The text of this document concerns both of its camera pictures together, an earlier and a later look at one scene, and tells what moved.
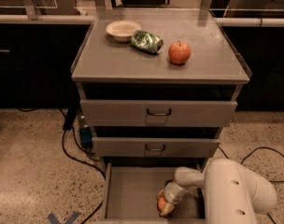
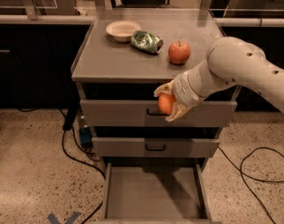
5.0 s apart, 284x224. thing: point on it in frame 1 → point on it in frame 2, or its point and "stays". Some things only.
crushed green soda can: [147, 41] stays
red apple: [179, 52] stays
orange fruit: [161, 202] → [165, 103]
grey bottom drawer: [130, 195] stays
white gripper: [171, 195] → [181, 90]
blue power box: [86, 136] stays
